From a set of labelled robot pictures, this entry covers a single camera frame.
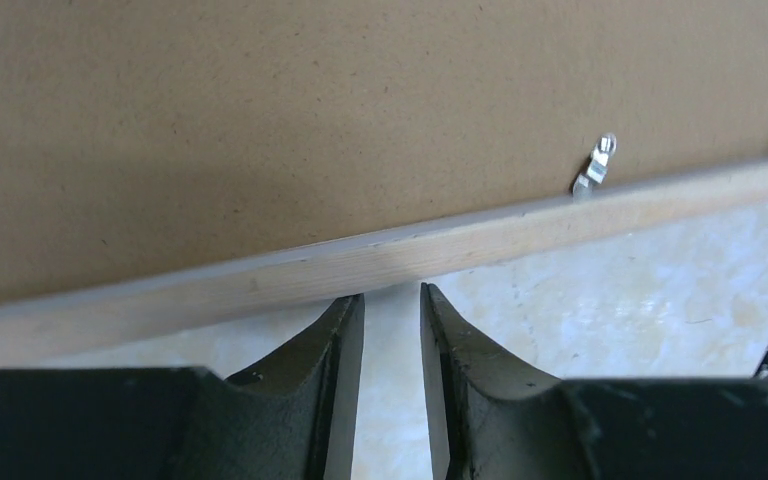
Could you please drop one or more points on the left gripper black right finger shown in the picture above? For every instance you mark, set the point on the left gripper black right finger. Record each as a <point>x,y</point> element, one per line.
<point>492,415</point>

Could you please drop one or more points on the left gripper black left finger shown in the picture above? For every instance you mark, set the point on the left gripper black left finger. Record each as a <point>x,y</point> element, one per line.
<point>290,415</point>

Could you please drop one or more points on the wooden picture frame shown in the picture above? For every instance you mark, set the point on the wooden picture frame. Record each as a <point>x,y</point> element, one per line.
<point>71,323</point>

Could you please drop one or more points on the brown frame backing board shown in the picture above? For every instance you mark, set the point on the brown frame backing board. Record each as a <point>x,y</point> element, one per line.
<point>139,137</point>

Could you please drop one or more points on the silver frame retaining clip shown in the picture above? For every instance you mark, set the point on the silver frame retaining clip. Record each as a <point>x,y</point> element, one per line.
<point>595,169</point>

